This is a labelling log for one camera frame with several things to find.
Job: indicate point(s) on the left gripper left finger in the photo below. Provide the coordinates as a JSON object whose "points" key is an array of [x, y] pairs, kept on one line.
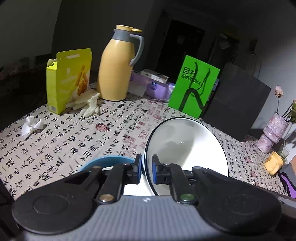
{"points": [[119, 176]]}

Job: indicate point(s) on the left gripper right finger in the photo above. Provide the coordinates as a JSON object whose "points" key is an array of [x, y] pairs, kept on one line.
{"points": [[173, 175]]}

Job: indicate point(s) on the blue bowl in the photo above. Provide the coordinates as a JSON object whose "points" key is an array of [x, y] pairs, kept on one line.
{"points": [[107, 162]]}

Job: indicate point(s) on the white bowl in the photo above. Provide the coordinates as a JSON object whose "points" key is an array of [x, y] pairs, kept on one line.
{"points": [[124, 179], [185, 142]]}

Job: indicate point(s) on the grey purple cloth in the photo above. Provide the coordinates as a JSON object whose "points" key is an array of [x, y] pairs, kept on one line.
{"points": [[287, 177]]}

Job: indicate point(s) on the yellow mug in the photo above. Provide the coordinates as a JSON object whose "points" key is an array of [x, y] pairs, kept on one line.
{"points": [[273, 163]]}

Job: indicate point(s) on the clear drinking glass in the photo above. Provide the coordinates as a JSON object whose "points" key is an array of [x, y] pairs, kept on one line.
{"points": [[283, 152]]}

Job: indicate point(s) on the purple textured vase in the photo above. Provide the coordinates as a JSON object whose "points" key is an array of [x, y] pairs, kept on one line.
{"points": [[272, 133]]}

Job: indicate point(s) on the white rubber glove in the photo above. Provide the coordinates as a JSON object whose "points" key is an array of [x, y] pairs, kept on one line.
{"points": [[86, 103]]}

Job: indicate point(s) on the calligraphy print tablecloth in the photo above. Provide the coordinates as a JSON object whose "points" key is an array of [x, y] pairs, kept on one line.
{"points": [[69, 140]]}

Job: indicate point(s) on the purple tissue pack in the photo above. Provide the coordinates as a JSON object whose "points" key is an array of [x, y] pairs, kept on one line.
{"points": [[141, 85]]}

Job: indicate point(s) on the green paper bag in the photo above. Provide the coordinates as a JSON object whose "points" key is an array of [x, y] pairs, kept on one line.
{"points": [[193, 87]]}

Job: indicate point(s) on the yellow thermos jug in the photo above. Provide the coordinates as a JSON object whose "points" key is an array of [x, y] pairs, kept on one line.
{"points": [[118, 58]]}

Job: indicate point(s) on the crumpled white tissue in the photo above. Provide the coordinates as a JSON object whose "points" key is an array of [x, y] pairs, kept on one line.
{"points": [[31, 125]]}

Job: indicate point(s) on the small white box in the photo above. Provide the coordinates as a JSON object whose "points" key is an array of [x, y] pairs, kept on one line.
{"points": [[154, 76]]}

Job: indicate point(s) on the black paper bag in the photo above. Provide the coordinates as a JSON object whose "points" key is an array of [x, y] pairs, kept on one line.
{"points": [[237, 102]]}

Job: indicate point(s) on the yellow snack box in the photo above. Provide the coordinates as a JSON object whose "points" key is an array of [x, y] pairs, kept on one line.
{"points": [[67, 77]]}

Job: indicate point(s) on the dried pink flowers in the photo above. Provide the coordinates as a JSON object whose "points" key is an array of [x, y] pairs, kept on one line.
{"points": [[288, 113]]}

